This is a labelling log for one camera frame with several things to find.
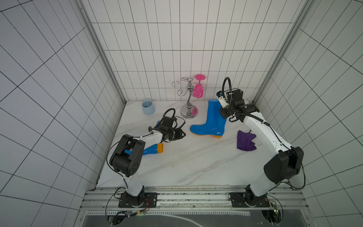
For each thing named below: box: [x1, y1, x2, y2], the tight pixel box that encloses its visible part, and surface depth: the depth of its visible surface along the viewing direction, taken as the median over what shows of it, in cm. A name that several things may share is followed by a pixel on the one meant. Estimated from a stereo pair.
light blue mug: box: [141, 98, 156, 115], surface depth 114 cm
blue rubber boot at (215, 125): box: [190, 99, 227, 139], surface depth 95 cm
